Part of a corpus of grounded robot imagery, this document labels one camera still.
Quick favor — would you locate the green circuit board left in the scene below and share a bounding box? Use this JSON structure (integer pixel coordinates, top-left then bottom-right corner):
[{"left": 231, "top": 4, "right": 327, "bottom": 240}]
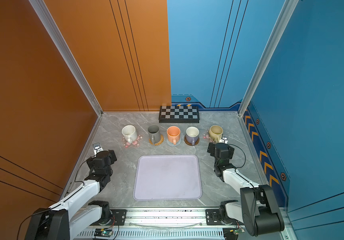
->
[{"left": 94, "top": 228, "right": 113, "bottom": 239}]

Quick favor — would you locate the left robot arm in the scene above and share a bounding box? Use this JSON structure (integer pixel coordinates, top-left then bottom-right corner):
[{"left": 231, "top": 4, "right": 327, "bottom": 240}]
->
[{"left": 25, "top": 150, "right": 117, "bottom": 240}]

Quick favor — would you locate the yellow mug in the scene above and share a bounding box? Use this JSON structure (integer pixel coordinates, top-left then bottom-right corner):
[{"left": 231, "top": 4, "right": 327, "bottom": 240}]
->
[{"left": 209, "top": 125, "right": 223, "bottom": 143}]

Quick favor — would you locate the white mug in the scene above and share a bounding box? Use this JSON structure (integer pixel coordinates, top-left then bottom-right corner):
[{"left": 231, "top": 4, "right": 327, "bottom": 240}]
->
[{"left": 122, "top": 125, "right": 138, "bottom": 143}]

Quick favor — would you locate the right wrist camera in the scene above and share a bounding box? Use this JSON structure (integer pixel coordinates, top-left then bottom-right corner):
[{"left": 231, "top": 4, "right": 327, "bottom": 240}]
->
[{"left": 219, "top": 134, "right": 229, "bottom": 144}]

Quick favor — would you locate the black white chessboard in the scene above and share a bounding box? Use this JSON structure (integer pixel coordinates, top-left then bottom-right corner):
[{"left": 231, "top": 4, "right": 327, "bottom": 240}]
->
[{"left": 159, "top": 106, "right": 200, "bottom": 124}]

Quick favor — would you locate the grey woven round coaster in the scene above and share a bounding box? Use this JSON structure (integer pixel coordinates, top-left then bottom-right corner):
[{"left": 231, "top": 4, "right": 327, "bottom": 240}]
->
[{"left": 167, "top": 139, "right": 182, "bottom": 147}]

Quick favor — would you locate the brown wooden round coaster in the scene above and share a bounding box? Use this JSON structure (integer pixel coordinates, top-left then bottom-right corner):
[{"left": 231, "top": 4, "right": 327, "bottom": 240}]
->
[{"left": 184, "top": 136, "right": 200, "bottom": 146}]

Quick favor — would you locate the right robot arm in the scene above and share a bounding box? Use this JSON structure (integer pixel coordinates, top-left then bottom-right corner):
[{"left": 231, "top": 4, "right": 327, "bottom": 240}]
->
[{"left": 207, "top": 143, "right": 285, "bottom": 237}]

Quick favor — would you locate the circuit board right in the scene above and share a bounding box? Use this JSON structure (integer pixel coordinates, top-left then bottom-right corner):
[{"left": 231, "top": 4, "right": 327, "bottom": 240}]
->
[{"left": 223, "top": 228, "right": 245, "bottom": 240}]

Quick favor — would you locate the aluminium front rail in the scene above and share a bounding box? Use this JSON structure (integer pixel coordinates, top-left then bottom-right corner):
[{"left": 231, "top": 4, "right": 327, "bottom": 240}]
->
[{"left": 74, "top": 207, "right": 296, "bottom": 240}]

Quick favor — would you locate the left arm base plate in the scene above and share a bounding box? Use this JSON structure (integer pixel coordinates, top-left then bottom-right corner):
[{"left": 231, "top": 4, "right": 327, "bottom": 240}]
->
[{"left": 98, "top": 209, "right": 127, "bottom": 227}]

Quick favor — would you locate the orange mug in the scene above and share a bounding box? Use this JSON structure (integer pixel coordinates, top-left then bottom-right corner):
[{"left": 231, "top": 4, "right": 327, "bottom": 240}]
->
[{"left": 167, "top": 126, "right": 181, "bottom": 144}]

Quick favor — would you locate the lavender silicone tray mat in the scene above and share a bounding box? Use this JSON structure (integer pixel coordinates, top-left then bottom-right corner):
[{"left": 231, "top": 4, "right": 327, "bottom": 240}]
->
[{"left": 133, "top": 155, "right": 202, "bottom": 201}]

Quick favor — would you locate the yellow rattan round coaster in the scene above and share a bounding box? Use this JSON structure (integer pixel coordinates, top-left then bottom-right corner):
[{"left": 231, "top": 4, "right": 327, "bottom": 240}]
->
[{"left": 149, "top": 135, "right": 164, "bottom": 146}]

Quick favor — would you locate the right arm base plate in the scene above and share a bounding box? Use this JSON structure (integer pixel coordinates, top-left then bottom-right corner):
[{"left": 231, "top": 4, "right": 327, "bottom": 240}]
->
[{"left": 205, "top": 209, "right": 244, "bottom": 226}]

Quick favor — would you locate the lavender mug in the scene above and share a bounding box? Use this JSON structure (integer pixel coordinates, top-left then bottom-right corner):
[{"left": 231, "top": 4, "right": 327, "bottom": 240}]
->
[{"left": 186, "top": 127, "right": 200, "bottom": 144}]

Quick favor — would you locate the pink flower coaster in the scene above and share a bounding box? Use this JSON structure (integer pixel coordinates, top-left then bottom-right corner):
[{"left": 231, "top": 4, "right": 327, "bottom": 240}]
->
[
  {"left": 203, "top": 130, "right": 223, "bottom": 143},
  {"left": 122, "top": 134, "right": 144, "bottom": 149}
]

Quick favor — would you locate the grey mug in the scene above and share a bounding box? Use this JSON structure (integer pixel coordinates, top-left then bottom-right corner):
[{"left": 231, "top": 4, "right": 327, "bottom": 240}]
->
[{"left": 148, "top": 125, "right": 161, "bottom": 138}]

